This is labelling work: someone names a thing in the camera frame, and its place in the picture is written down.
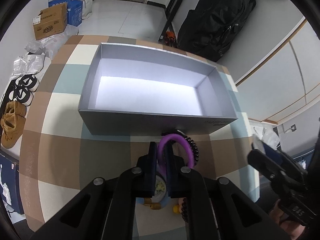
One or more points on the orange yellow small toy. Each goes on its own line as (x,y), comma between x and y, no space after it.
(151,204)

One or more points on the orange black small tool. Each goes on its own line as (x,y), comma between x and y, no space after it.
(169,39)

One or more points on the black clothes rack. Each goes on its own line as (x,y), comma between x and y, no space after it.
(170,13)

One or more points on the brown cardboard box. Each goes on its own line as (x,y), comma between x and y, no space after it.
(50,21)

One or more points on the tan suede boot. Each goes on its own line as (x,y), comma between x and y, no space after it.
(11,135)
(16,109)

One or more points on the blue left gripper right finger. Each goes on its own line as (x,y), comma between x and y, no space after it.
(173,164)

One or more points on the white plastic mailer bag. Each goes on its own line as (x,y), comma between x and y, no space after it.
(49,46)

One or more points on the round red-rimmed lid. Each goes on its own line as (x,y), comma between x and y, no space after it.
(160,189)

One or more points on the blue cardboard box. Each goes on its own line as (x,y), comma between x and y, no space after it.
(74,10)

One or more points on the person's right hand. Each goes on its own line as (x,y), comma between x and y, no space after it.
(292,228)

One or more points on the navy jordan shoe box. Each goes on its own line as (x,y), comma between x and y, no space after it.
(10,187)

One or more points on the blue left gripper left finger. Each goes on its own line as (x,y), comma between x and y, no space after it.
(150,165)

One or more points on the black white sneaker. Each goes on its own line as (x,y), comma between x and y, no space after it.
(26,83)
(21,94)

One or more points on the crumpled silver plastic bag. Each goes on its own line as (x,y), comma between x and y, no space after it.
(27,64)

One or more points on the grey cardboard box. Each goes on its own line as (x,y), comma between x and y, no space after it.
(144,91)

